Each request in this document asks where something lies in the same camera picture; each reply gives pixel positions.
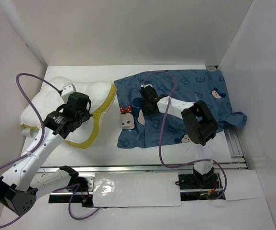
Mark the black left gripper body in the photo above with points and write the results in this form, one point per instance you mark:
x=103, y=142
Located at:
x=84, y=116

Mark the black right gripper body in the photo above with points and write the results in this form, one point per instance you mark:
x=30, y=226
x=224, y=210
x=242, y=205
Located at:
x=144, y=107

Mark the blue cartoon print pillowcase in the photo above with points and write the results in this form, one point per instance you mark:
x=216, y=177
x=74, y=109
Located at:
x=181, y=89

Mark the white pillow with yellow edge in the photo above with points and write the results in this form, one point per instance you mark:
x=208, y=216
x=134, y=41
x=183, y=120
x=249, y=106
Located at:
x=102, y=95

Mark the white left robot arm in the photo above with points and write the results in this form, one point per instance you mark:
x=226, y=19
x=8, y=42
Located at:
x=19, y=189

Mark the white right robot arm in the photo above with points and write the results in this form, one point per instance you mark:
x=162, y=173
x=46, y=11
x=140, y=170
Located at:
x=200, y=125

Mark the white cover sheet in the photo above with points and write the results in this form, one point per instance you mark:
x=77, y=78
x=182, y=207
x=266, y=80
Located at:
x=136, y=190

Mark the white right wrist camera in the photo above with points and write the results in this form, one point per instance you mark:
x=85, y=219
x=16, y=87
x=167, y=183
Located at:
x=146, y=85

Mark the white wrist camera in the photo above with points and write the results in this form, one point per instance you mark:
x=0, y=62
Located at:
x=68, y=89
x=146, y=85

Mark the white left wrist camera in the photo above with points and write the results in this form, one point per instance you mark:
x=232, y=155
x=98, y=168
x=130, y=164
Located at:
x=68, y=89

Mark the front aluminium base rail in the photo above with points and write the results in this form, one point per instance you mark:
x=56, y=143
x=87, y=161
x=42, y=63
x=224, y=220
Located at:
x=191, y=188

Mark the aluminium frame rail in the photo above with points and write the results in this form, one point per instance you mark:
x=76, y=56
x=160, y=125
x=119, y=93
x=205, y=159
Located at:
x=234, y=145

